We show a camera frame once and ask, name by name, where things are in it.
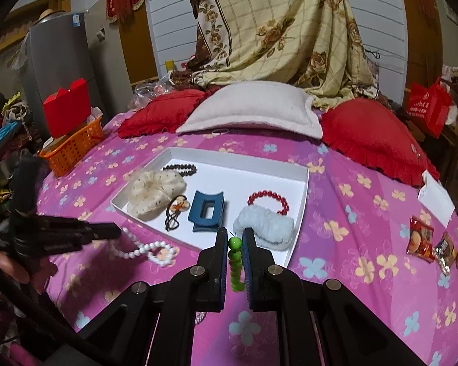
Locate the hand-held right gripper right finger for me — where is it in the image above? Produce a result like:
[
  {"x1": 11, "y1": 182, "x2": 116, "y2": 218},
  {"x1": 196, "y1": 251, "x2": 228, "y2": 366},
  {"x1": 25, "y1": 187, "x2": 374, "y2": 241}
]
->
[{"x1": 242, "y1": 228, "x2": 425, "y2": 366}]

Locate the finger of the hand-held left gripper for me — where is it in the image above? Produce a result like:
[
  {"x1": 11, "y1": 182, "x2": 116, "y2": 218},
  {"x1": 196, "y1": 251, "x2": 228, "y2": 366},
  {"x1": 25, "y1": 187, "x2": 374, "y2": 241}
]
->
[
  {"x1": 38, "y1": 217, "x2": 122, "y2": 244},
  {"x1": 21, "y1": 235, "x2": 85, "y2": 257}
]

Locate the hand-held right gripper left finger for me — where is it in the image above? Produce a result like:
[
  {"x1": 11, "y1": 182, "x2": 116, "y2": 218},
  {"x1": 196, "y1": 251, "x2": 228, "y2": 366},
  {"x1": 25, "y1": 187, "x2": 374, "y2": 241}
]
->
[{"x1": 76, "y1": 227, "x2": 230, "y2": 366}]

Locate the green bead bracelet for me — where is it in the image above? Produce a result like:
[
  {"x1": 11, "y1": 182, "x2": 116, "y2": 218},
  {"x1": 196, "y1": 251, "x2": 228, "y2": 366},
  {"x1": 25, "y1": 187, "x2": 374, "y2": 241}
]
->
[{"x1": 227, "y1": 236, "x2": 245, "y2": 295}]

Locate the light blue fluffy scrunchie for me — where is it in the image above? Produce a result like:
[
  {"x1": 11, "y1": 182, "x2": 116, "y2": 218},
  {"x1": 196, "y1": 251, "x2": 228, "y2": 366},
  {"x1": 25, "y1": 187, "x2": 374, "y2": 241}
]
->
[{"x1": 234, "y1": 205, "x2": 295, "y2": 251}]

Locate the white pearl bracelet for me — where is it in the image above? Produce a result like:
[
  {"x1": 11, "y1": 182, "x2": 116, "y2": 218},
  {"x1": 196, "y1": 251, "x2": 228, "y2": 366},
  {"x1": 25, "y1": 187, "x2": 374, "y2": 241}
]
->
[{"x1": 109, "y1": 227, "x2": 176, "y2": 267}]

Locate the blue hair claw clip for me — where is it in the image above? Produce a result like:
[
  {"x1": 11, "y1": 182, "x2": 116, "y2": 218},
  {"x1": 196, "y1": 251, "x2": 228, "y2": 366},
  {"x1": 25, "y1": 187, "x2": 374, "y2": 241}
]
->
[{"x1": 188, "y1": 190, "x2": 227, "y2": 233}]

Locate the red bead bracelet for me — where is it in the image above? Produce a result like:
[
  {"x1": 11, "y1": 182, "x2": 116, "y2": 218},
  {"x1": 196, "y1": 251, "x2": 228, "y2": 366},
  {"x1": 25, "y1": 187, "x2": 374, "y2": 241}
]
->
[{"x1": 247, "y1": 189, "x2": 291, "y2": 216}]

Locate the black hair tie orange charm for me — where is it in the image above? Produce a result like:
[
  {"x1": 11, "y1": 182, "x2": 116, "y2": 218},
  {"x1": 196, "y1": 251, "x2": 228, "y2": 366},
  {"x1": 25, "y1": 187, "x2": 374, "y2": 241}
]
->
[{"x1": 164, "y1": 194, "x2": 192, "y2": 233}]

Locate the cream dotted scrunchie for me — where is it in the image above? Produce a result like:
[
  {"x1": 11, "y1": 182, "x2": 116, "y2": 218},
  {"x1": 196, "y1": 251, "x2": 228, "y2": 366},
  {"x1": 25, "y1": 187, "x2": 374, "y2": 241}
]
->
[{"x1": 126, "y1": 170, "x2": 187, "y2": 222}]

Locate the white shallow box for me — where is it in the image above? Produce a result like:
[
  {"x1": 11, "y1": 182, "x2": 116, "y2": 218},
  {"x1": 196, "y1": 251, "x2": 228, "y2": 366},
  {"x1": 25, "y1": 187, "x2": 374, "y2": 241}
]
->
[{"x1": 111, "y1": 147, "x2": 310, "y2": 269}]

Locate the dark brown bead bracelet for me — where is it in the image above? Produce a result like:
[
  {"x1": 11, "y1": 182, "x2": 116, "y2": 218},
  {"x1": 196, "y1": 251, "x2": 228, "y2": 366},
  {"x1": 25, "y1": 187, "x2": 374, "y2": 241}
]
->
[{"x1": 162, "y1": 163, "x2": 199, "y2": 179}]

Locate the person's left hand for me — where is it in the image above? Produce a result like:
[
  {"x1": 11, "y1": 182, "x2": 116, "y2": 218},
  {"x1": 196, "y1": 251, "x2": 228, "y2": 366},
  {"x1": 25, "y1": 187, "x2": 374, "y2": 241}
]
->
[{"x1": 0, "y1": 252, "x2": 33, "y2": 285}]

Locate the orange plastic basket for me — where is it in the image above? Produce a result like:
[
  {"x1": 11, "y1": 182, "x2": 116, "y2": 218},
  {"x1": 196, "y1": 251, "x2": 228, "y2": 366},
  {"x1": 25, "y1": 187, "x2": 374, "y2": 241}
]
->
[{"x1": 38, "y1": 116, "x2": 106, "y2": 178}]

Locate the pile of clothes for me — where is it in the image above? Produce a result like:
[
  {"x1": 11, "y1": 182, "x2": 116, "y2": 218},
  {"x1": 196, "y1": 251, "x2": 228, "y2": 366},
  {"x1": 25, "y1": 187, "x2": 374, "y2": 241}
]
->
[{"x1": 0, "y1": 91, "x2": 32, "y2": 199}]

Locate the red paper bag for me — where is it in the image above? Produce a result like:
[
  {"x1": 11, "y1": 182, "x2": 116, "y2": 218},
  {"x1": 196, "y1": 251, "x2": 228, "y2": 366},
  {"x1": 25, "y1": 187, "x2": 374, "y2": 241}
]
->
[{"x1": 43, "y1": 78, "x2": 91, "y2": 138}]

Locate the pink floral bedsheet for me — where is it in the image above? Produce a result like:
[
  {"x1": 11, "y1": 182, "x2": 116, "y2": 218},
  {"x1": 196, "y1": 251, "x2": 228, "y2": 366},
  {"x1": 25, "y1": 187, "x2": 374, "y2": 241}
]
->
[{"x1": 36, "y1": 109, "x2": 458, "y2": 366}]

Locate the red ruffled pillow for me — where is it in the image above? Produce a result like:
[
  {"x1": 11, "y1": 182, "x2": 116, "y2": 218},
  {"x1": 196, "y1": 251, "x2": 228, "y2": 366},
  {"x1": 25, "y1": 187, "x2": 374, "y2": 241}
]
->
[
  {"x1": 118, "y1": 89, "x2": 209, "y2": 138},
  {"x1": 321, "y1": 98, "x2": 440, "y2": 187}
]

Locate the grey refrigerator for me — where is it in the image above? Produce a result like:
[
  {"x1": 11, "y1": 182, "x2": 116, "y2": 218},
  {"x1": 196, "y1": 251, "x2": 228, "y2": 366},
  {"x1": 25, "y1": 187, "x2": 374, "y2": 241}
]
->
[{"x1": 25, "y1": 9, "x2": 133, "y2": 142}]

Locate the clear plastic bag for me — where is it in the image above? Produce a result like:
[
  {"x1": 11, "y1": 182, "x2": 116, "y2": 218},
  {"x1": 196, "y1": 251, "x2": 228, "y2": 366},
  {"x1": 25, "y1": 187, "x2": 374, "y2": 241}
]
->
[{"x1": 129, "y1": 76, "x2": 173, "y2": 109}]

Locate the white pillow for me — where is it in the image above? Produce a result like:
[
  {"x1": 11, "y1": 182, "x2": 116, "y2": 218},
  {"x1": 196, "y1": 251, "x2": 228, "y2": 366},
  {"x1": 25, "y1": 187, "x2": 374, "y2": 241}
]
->
[{"x1": 176, "y1": 81, "x2": 324, "y2": 140}]

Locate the red snack packet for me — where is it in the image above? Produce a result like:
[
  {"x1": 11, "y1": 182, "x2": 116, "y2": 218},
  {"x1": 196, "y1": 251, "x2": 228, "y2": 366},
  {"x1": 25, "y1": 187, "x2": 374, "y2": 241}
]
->
[{"x1": 406, "y1": 216, "x2": 436, "y2": 264}]

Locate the wooden door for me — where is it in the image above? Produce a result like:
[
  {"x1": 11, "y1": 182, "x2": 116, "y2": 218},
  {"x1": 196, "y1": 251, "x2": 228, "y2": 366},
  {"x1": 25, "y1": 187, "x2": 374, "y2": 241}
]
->
[
  {"x1": 118, "y1": 4, "x2": 162, "y2": 89},
  {"x1": 399, "y1": 0, "x2": 443, "y2": 92}
]

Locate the straw hat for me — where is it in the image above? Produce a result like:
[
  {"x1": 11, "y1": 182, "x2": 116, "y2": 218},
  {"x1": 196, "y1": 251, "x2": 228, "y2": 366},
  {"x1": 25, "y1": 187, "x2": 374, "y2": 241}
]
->
[{"x1": 36, "y1": 9, "x2": 67, "y2": 24}]

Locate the dark snack packet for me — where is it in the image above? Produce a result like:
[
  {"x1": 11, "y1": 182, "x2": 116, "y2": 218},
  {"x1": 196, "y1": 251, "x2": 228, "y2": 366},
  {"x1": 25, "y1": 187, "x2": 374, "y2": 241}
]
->
[{"x1": 433, "y1": 232, "x2": 458, "y2": 277}]

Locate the white paper envelope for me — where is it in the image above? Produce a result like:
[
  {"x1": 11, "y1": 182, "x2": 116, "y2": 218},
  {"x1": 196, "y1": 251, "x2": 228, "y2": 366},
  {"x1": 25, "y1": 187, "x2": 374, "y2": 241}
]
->
[{"x1": 418, "y1": 170, "x2": 456, "y2": 224}]

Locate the red shopping bag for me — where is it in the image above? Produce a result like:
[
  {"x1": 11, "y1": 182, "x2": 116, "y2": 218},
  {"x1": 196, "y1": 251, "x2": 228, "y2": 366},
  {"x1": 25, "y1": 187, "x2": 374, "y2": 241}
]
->
[{"x1": 405, "y1": 77, "x2": 453, "y2": 140}]

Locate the beige floral blanket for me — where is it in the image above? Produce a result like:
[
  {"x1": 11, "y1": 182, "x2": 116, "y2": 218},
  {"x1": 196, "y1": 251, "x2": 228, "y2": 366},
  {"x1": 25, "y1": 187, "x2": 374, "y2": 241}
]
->
[{"x1": 168, "y1": 0, "x2": 381, "y2": 109}]

